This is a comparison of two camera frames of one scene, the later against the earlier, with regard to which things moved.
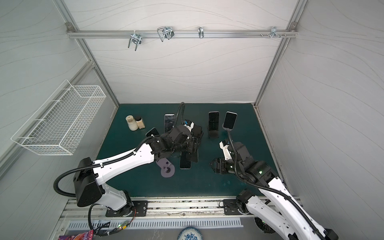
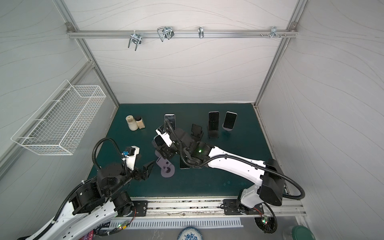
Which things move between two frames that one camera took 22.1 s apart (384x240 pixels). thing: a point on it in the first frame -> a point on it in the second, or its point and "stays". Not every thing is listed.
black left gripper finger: [183, 148] -> [145, 174]
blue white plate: [190, 233] stays
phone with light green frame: [184, 162] stays
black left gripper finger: [196, 142] -> [149, 166]
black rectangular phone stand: [213, 134] stays
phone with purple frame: [213, 121] stays
